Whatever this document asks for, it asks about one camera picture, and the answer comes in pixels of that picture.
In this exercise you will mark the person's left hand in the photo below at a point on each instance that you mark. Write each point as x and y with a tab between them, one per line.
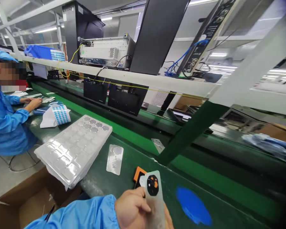
128	207

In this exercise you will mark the orange black square part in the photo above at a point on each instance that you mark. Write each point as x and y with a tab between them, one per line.
139	172

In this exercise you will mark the clear strip with silver disc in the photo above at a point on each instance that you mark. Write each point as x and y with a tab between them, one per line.
115	159

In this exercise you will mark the blue round film patch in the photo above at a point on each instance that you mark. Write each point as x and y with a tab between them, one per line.
193	207

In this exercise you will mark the stack of clear plastic trays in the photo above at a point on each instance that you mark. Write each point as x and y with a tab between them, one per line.
69	152

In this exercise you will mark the group of round silver discs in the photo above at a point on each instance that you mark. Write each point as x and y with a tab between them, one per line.
93	125

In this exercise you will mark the open cardboard box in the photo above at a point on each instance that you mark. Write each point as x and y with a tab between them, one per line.
21	202

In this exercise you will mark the large black hanging box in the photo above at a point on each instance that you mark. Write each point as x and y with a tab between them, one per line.
126	99

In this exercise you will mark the curled sheet of blue stickers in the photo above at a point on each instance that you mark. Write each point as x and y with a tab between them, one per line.
58	114

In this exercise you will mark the small black hanging box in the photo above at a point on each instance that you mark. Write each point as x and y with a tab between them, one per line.
95	91

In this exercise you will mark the white long shelf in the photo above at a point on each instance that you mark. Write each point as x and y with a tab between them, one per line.
133	76

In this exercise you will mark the pile of clear film strips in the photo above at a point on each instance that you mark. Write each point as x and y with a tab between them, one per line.
46	99

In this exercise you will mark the blue plastic bag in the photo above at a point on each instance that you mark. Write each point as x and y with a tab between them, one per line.
271	145

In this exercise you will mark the white test instrument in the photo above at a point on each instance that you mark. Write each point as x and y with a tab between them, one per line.
104	49

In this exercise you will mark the flat sheet of blue stickers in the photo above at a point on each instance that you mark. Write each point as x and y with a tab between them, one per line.
58	55

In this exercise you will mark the black slanted panel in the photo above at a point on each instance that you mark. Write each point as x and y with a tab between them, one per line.
157	35

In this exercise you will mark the blue plastic bin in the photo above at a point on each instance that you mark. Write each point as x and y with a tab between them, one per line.
38	50

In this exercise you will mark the black panel with connectors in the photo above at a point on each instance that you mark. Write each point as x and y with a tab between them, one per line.
205	40

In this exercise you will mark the black computer tower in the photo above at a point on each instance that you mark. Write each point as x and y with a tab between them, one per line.
85	26

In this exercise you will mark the white green frame post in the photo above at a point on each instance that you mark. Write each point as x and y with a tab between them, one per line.
193	124

